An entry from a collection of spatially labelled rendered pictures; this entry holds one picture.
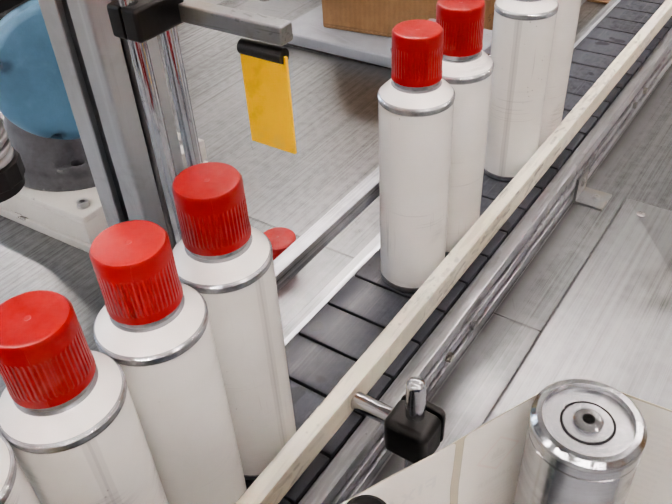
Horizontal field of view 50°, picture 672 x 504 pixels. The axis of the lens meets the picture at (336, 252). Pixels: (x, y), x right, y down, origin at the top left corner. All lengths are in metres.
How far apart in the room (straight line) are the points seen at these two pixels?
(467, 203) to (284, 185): 0.27
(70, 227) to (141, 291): 0.44
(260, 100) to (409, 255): 0.21
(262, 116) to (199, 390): 0.15
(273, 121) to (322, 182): 0.41
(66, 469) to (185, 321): 0.08
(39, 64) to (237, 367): 0.28
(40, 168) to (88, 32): 0.34
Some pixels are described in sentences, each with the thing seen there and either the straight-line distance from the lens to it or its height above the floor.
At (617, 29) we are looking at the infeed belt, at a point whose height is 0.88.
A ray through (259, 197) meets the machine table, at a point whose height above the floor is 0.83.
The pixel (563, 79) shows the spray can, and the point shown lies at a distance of 0.72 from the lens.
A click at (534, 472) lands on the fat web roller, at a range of 0.27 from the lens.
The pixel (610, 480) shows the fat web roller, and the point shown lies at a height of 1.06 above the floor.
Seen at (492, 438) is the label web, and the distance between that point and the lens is 0.27.
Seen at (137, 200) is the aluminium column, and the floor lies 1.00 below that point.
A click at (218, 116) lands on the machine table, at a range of 0.94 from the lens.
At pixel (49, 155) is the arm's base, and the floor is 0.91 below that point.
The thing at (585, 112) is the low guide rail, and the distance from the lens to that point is 0.77.
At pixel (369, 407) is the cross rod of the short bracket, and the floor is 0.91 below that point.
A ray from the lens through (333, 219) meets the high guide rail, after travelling 0.52.
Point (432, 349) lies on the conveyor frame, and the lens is 0.54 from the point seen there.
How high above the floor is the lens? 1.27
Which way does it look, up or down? 39 degrees down
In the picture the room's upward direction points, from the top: 4 degrees counter-clockwise
